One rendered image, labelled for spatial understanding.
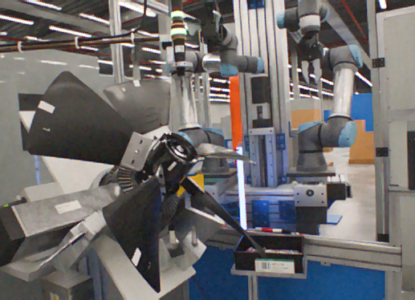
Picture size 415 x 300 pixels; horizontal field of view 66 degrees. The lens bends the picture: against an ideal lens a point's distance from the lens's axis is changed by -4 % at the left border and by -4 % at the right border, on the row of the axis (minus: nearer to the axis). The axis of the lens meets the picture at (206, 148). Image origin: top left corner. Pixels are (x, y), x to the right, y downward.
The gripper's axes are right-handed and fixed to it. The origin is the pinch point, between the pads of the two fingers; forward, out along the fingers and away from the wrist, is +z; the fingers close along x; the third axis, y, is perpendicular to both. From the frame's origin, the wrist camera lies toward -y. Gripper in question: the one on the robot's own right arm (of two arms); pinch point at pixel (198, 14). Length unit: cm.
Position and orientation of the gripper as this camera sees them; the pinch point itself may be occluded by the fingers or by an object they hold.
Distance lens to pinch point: 120.3
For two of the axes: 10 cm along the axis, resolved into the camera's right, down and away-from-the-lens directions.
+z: -3.8, 0.8, -9.2
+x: -9.2, 0.4, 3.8
